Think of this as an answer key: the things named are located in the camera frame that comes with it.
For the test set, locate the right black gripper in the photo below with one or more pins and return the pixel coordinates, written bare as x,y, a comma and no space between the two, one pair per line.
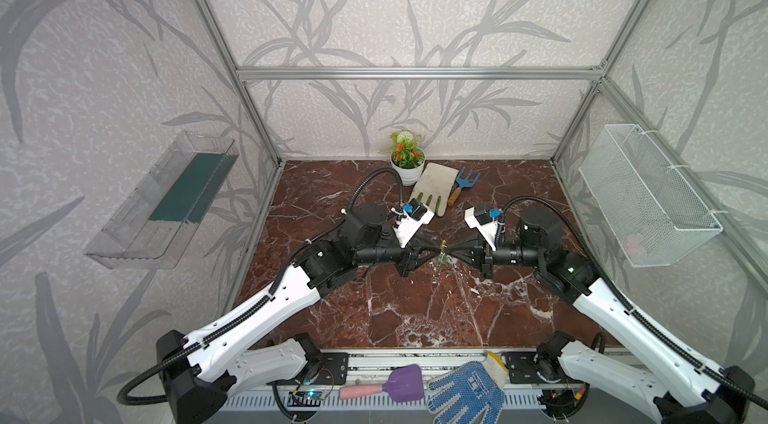
486,256

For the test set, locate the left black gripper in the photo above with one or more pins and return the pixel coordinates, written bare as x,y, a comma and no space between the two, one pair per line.
406,256

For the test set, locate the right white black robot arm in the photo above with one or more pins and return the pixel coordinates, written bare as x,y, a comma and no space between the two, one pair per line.
677,385

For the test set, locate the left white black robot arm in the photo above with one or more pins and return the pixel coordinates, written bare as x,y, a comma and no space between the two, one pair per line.
212,363

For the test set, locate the cream gardening glove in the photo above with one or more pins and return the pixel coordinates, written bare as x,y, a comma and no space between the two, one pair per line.
434,187

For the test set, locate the white pot with plant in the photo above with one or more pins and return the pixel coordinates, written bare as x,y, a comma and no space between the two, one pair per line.
406,156

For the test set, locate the blue dotted work glove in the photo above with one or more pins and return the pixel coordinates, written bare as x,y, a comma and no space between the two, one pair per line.
473,392

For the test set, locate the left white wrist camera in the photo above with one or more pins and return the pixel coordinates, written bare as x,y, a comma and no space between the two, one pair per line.
413,215

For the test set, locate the blue hand rake wooden handle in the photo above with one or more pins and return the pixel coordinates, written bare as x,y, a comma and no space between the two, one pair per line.
466,178

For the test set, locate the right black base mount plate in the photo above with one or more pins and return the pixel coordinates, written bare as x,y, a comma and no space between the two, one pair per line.
524,367

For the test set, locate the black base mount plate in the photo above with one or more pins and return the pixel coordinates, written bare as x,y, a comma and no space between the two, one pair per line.
329,369
524,367

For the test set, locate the purple scoop pink handle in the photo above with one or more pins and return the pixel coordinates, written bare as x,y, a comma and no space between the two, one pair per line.
404,384

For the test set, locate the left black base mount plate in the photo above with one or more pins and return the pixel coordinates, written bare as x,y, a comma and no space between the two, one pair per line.
329,369

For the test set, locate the white wire mesh basket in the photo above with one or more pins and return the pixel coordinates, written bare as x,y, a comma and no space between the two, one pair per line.
654,212

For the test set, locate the aluminium frame rail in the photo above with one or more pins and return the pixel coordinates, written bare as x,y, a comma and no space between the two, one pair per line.
253,73

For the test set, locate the clear plastic wall shelf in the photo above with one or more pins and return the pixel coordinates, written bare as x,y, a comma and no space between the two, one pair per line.
155,224

